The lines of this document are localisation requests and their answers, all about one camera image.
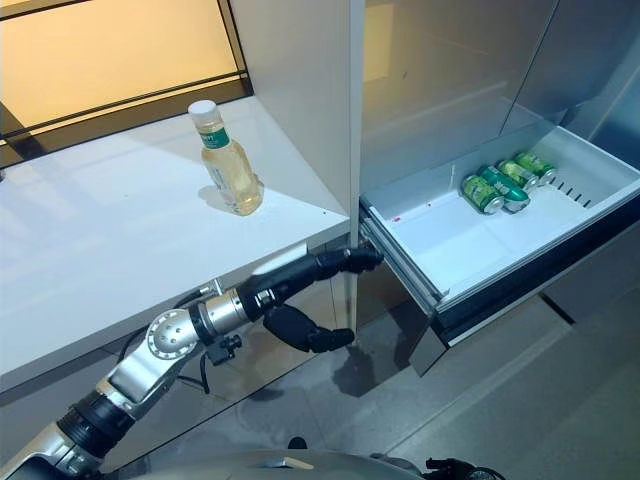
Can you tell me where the green drink can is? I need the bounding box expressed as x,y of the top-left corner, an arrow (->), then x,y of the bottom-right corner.
478,166 -> 531,213
496,159 -> 540,191
514,151 -> 558,186
460,173 -> 506,215

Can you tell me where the clear bottle of yellow drink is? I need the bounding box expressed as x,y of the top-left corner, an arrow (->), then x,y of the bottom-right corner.
188,99 -> 265,217

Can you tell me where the white counter cabinet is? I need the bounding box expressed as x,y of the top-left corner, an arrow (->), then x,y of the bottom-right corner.
0,0 -> 362,382

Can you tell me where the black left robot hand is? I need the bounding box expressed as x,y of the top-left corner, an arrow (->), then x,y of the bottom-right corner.
237,246 -> 385,354

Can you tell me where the grey robot torso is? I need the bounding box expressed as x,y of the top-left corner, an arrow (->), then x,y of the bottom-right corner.
114,437 -> 501,480

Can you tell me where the window with black frame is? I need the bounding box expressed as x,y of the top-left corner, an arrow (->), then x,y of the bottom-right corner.
0,0 -> 256,171

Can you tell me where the stainless steel fridge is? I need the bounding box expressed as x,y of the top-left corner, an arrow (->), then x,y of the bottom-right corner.
348,0 -> 640,377

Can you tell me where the white fridge drawer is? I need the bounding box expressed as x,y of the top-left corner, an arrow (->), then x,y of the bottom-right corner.
358,119 -> 640,377

